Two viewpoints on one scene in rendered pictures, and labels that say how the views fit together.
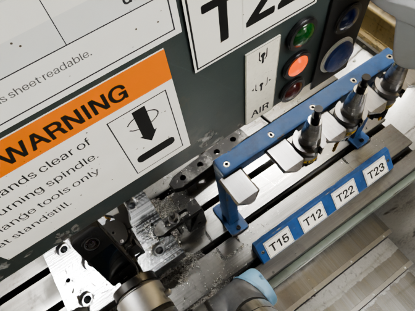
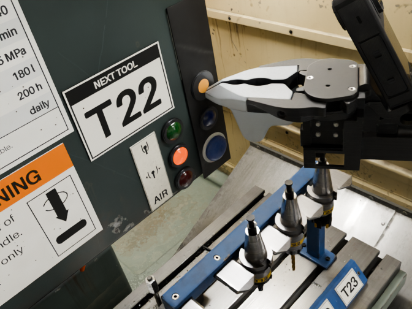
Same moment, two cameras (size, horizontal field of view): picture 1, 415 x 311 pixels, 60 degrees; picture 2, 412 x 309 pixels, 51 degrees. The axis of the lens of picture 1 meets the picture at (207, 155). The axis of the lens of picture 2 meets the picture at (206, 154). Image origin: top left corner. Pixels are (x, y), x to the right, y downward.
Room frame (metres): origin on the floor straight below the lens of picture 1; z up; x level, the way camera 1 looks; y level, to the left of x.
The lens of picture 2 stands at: (-0.17, -0.03, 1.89)
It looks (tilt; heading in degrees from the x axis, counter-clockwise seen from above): 38 degrees down; 347
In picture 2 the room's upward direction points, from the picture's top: 12 degrees counter-clockwise
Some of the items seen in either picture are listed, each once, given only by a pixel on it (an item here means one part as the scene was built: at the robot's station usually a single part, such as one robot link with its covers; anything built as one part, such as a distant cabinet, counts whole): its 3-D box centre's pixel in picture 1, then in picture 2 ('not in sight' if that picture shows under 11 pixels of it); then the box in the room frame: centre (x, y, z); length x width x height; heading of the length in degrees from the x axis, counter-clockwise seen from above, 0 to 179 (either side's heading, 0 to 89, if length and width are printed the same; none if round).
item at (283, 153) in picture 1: (286, 157); (236, 277); (0.30, -0.15, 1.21); 0.07 x 0.05 x 0.01; 24
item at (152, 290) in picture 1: (145, 301); not in sight; (0.09, 0.14, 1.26); 0.08 x 0.05 x 0.08; 114
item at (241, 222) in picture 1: (228, 197); not in sight; (0.31, -0.03, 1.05); 0.10 x 0.05 x 0.30; 24
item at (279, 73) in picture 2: not in sight; (255, 99); (0.19, -0.18, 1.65); 0.09 x 0.03 x 0.06; 54
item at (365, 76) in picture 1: (363, 82); (289, 189); (0.37, -0.30, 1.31); 0.02 x 0.02 x 0.03
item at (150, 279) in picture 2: not in sight; (155, 292); (0.53, 0.01, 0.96); 0.03 x 0.03 x 0.13
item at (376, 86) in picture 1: (388, 87); (322, 192); (0.42, -0.40, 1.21); 0.06 x 0.06 x 0.03
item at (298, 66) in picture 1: (297, 65); (179, 156); (0.19, -0.08, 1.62); 0.02 x 0.01 x 0.02; 114
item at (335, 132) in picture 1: (329, 128); (274, 240); (0.35, -0.25, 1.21); 0.07 x 0.05 x 0.01; 24
